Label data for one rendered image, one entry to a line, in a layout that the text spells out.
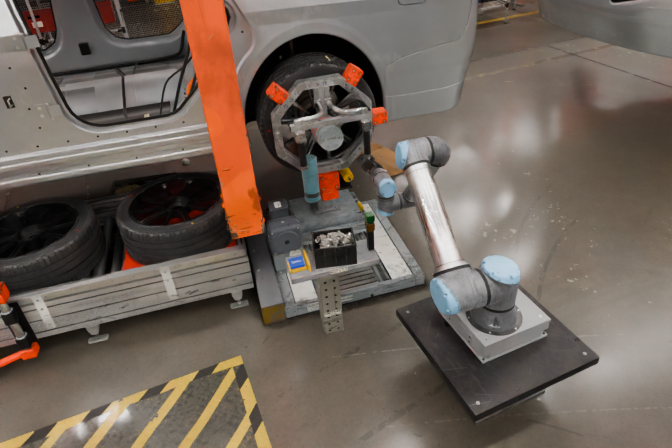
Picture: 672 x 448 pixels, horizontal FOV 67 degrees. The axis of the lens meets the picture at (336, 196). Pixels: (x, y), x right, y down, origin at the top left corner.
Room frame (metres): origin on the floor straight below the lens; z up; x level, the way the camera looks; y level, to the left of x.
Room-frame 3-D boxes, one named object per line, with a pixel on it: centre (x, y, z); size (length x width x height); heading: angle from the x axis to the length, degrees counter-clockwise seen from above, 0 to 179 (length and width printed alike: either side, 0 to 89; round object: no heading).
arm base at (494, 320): (1.49, -0.62, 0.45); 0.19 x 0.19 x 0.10
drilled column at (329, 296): (1.88, 0.07, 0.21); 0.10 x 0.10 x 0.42; 13
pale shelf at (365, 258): (1.88, 0.04, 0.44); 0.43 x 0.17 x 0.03; 103
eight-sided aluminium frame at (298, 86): (2.52, 0.04, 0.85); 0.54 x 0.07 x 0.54; 103
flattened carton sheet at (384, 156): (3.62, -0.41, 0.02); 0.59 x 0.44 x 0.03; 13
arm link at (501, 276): (1.49, -0.61, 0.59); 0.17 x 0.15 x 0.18; 104
